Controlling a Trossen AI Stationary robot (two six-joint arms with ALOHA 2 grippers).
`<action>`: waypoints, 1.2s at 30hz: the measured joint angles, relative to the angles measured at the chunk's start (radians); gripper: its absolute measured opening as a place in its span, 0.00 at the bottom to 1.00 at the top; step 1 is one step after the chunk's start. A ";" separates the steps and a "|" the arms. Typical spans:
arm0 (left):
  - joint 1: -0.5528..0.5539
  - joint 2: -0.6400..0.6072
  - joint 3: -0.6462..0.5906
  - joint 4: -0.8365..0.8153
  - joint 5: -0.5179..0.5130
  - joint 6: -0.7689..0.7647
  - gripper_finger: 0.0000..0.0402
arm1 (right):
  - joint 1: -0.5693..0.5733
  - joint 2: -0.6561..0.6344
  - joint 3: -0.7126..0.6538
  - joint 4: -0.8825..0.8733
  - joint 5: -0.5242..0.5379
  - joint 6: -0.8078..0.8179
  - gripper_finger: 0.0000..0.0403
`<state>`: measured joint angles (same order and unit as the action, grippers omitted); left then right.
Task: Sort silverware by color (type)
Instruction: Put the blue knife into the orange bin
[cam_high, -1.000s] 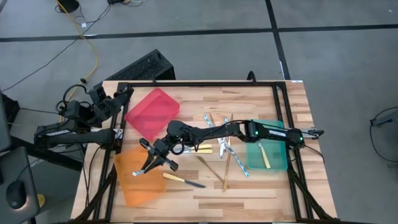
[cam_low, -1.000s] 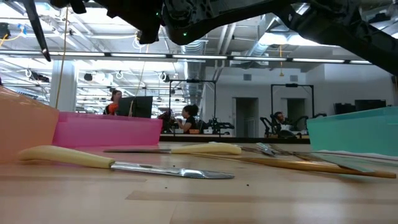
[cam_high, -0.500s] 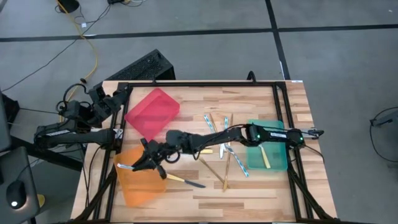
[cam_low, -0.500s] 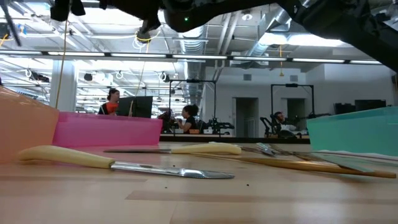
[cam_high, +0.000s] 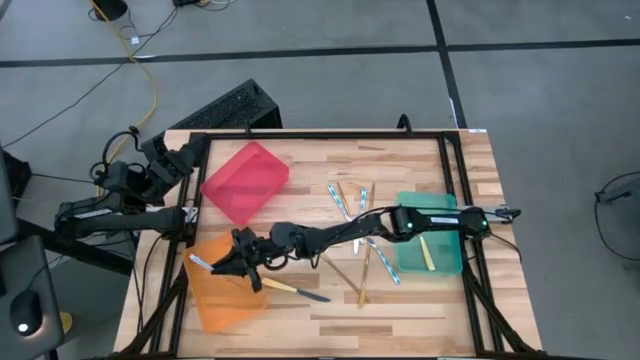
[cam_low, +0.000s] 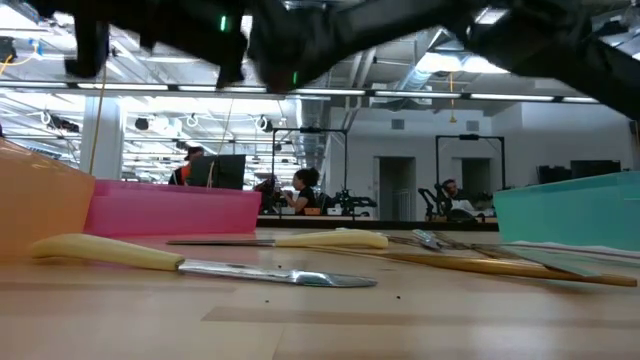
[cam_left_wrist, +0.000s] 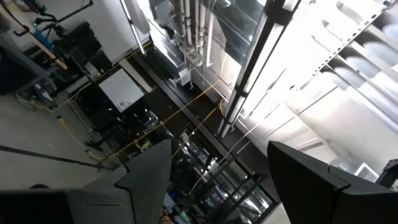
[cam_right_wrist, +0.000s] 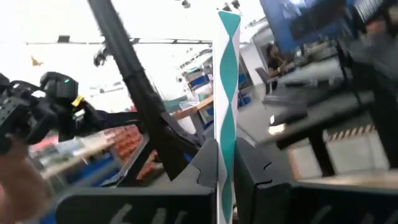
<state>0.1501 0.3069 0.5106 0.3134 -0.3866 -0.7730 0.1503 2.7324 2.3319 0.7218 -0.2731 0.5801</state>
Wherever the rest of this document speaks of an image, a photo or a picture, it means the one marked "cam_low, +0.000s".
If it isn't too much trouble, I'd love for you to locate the cream-handled table knife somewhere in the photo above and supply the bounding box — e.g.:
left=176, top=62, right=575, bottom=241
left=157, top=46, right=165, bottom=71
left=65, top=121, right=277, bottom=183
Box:
left=30, top=232, right=379, bottom=289
left=166, top=228, right=390, bottom=250

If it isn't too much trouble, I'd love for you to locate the teal-white patterned handle fork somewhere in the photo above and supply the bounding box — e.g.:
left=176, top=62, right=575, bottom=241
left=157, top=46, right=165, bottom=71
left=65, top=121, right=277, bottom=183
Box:
left=387, top=232, right=501, bottom=251
left=410, top=228, right=445, bottom=251

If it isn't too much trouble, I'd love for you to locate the teal-white patterned handle knife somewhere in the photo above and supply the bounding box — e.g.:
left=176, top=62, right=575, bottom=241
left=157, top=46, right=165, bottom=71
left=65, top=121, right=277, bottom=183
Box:
left=499, top=245, right=601, bottom=278

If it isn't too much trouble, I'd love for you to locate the person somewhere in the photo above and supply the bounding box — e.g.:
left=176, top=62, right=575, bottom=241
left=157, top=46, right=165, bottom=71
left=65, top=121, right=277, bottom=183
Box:
left=282, top=167, right=321, bottom=216
left=168, top=145, right=205, bottom=187
left=441, top=178, right=477, bottom=221

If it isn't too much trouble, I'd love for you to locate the black monitor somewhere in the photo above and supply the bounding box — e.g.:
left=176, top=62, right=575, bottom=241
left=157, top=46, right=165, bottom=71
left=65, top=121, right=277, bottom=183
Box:
left=187, top=153, right=247, bottom=191

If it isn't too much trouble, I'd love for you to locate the long ceiling light bar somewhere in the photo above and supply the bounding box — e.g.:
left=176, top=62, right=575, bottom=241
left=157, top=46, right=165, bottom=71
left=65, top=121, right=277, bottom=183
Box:
left=0, top=81, right=601, bottom=105

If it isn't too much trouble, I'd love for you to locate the pink plastic tray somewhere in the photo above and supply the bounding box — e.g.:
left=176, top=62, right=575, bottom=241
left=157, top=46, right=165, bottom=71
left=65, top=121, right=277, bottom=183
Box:
left=83, top=178, right=263, bottom=238

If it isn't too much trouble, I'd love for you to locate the white structural column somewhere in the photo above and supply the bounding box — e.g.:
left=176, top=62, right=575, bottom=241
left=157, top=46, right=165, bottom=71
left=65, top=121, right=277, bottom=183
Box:
left=79, top=97, right=125, bottom=181

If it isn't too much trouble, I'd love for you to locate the small dark monitor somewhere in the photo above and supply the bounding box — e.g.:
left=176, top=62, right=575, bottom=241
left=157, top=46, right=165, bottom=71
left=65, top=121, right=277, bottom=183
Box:
left=537, top=164, right=571, bottom=185

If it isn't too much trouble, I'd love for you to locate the teal plastic tray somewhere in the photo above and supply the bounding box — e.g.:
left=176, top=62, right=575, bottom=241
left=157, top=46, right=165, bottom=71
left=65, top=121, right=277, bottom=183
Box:
left=493, top=171, right=640, bottom=253

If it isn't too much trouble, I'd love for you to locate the wide dark monitor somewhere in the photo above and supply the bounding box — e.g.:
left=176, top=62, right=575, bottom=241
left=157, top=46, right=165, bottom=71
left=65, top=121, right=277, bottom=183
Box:
left=569, top=159, right=622, bottom=179

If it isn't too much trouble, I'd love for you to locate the orange plastic tray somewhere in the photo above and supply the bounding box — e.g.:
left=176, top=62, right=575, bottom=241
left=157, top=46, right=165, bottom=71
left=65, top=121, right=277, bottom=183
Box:
left=0, top=138, right=97, bottom=264

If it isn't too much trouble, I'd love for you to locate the silver ribbed ventilation duct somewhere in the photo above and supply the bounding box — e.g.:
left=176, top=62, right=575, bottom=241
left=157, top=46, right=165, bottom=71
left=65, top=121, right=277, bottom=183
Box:
left=292, top=94, right=331, bottom=194

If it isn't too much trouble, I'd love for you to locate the black gantry frame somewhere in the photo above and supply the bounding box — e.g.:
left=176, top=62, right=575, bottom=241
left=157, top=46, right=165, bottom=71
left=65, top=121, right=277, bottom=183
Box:
left=434, top=133, right=507, bottom=221
left=270, top=127, right=350, bottom=220

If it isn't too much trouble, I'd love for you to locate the yellow hanging cable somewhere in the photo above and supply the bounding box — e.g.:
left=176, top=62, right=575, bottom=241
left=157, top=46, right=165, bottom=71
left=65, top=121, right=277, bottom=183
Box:
left=88, top=64, right=109, bottom=176
left=206, top=97, right=236, bottom=190

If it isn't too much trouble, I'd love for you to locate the yellow pendant cord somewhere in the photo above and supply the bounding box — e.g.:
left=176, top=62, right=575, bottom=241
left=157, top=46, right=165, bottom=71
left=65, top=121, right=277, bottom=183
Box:
left=447, top=72, right=457, bottom=125

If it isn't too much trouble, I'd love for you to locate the wooden-handled utensil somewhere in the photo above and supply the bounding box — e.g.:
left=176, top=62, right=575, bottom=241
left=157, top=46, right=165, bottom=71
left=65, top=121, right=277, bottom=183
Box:
left=304, top=243, right=639, bottom=289

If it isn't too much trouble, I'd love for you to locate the teal-white patterned handle utensil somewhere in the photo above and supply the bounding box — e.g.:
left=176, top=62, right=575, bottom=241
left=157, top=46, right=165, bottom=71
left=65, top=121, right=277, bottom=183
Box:
left=499, top=240, right=640, bottom=266

